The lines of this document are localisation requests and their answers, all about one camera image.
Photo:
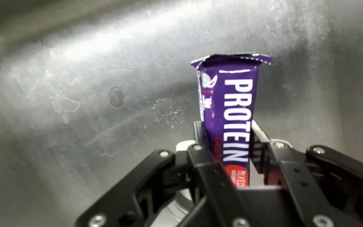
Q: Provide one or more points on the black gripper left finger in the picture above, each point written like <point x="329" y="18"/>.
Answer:
<point x="169" y="176"/>

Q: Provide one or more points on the purple protein chocolate bar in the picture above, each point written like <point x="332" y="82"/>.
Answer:
<point x="232" y="105"/>

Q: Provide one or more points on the stainless steel double sink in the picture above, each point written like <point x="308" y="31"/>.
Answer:
<point x="85" y="83"/>

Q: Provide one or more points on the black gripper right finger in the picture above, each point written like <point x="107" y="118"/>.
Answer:
<point x="333" y="180"/>

